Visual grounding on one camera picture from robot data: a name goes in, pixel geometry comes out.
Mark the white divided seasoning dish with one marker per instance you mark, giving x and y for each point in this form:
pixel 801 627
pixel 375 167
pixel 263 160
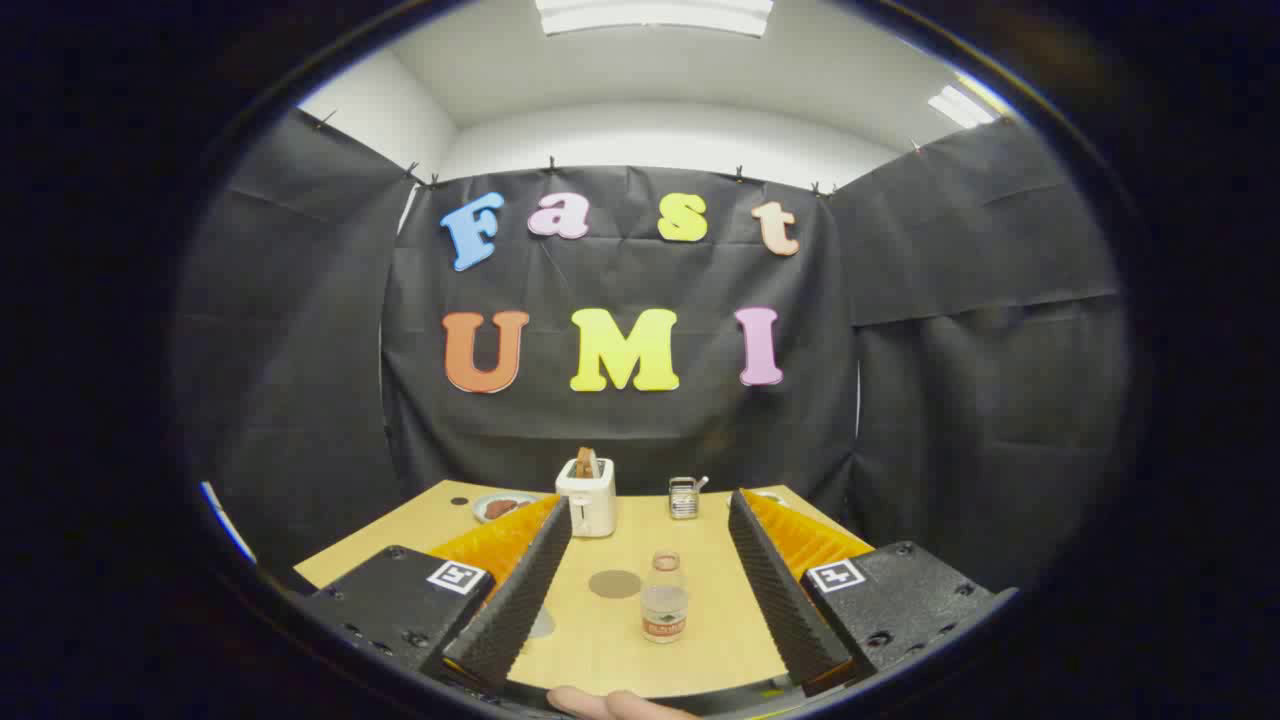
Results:
pixel 772 495

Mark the small ceiling light panel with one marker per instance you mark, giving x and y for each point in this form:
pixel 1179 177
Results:
pixel 960 105

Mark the round brown coaster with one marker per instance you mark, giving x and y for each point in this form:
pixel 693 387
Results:
pixel 612 584

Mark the white toaster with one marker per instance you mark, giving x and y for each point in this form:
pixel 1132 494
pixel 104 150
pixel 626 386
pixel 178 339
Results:
pixel 590 505

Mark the clear plastic bottle red label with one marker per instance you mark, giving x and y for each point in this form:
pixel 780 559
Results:
pixel 664 605

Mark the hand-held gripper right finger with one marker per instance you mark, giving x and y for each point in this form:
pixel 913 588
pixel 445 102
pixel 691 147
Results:
pixel 780 600

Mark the large ceiling light panel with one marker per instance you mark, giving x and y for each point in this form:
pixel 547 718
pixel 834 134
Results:
pixel 650 15

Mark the wooden table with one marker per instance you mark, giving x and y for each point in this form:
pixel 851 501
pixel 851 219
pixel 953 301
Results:
pixel 600 655

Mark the pale green plate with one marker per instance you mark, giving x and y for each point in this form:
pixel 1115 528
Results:
pixel 479 508

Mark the brown toast slice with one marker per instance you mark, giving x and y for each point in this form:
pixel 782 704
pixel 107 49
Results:
pixel 586 463

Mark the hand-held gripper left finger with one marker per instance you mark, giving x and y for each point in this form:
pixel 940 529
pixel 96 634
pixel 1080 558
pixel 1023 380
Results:
pixel 520 600

